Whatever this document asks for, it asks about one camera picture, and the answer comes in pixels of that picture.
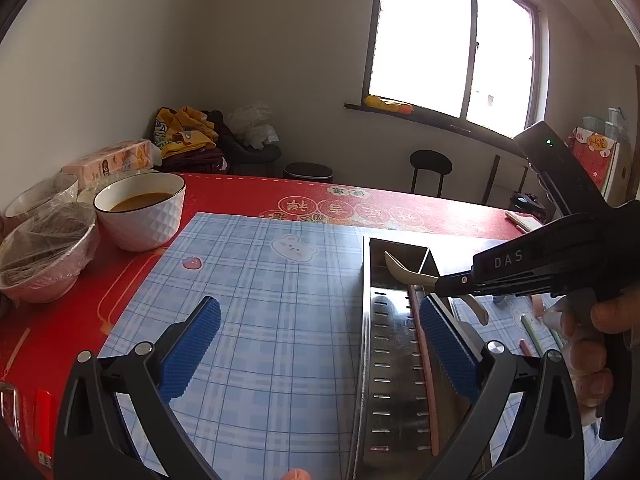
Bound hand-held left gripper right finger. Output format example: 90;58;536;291
419;294;586;480

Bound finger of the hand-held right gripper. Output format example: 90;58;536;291
434;269;481;298

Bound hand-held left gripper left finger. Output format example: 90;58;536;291
52;296;222;480

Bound stainless steel utensil holder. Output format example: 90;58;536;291
350;234;506;468

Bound light green spoon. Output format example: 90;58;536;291
384;251;490;326

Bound green chopstick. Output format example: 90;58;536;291
521;313;555;357

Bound person's right hand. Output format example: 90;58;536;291
542;292;640;423

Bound cream notebook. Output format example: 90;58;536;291
505;210;540;233

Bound black appliance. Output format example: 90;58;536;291
510;192;549;212

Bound blue plaid table mat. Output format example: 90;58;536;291
85;211;626;480

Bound red printed bag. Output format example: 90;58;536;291
570;127;622;197

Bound black round stool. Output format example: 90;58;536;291
410;150;454;199

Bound white textured bowl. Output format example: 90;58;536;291
93;172;187;252

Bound dark window sill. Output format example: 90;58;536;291
345;102;526;153

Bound red snack packet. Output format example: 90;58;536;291
0;382;54;467

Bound pink bowl with plastic wrap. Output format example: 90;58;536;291
0;203;101;304

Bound dark red cloth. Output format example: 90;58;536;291
160;146;229;175

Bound black trash can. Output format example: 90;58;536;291
284;162;334;184

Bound yellow toy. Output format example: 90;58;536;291
365;95;415;115

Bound dark chair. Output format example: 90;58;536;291
220;125;283;178

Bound orange tissue pack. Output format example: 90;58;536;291
62;140;163;186

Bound yellow snack bags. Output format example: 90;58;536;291
152;106;219;159

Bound white bowl with plastic wrap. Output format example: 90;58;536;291
4;174;80;221

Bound clear plastic bag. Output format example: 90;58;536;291
225;102;281;149

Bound window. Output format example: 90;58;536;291
362;0;544;139

